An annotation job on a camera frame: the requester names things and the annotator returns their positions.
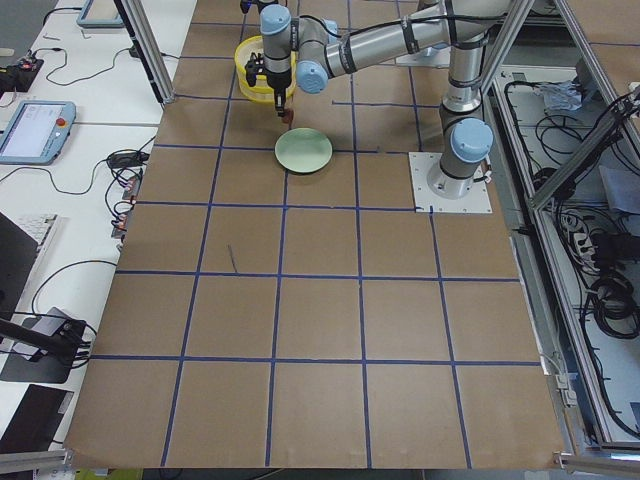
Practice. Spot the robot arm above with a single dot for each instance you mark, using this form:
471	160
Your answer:
304	50

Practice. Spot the black power adapter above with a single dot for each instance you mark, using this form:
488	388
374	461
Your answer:
127	159

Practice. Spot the brown steamed bun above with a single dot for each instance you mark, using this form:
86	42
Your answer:
287	116

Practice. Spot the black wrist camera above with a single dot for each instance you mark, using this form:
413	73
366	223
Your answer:
253	68

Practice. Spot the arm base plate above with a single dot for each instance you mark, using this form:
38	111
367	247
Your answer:
431	57
435	192

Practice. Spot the aluminium frame post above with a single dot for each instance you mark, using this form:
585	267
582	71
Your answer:
143	40

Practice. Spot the yellow steamer layer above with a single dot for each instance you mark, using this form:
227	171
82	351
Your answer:
276	62
260	93

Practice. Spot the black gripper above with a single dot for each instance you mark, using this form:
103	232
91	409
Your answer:
265	4
279	81

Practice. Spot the light green plate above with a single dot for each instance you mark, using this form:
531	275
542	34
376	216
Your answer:
303	150

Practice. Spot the blue teach pendant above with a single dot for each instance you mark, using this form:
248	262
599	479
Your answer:
99	14
37	132

